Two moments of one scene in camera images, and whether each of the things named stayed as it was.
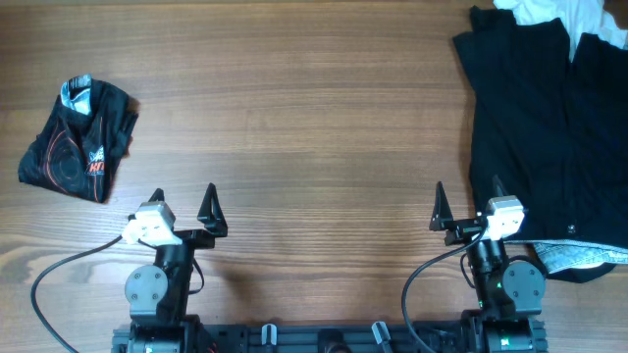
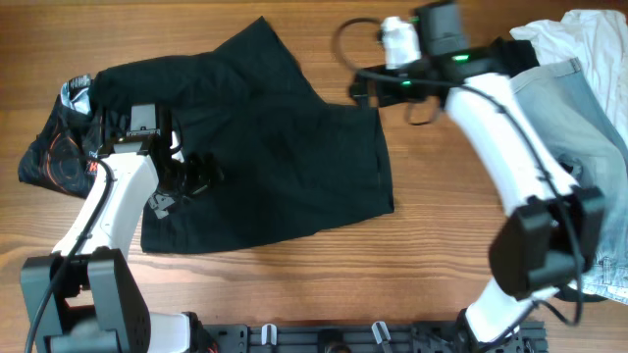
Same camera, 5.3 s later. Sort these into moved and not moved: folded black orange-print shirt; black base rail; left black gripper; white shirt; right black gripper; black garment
Moved: right black gripper; white shirt; black garment; left black gripper
Not moved: black base rail; folded black orange-print shirt
